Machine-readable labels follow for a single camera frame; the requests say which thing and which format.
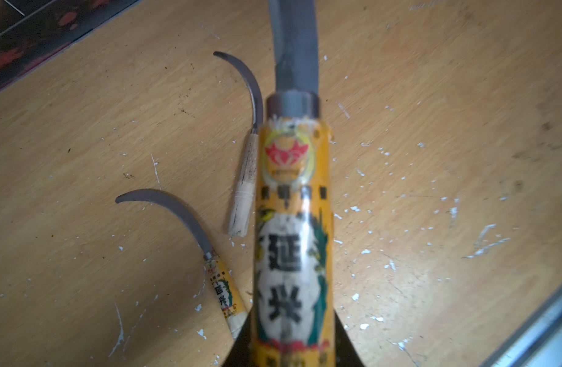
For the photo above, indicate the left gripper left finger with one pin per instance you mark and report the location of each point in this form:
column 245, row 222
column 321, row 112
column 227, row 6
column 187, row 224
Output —
column 240, row 352

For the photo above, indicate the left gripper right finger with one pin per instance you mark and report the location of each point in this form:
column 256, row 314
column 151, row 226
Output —
column 345, row 353

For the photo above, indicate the small sickle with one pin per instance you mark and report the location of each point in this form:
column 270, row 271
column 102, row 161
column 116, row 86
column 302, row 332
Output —
column 245, row 188
column 229, row 298
column 292, row 318

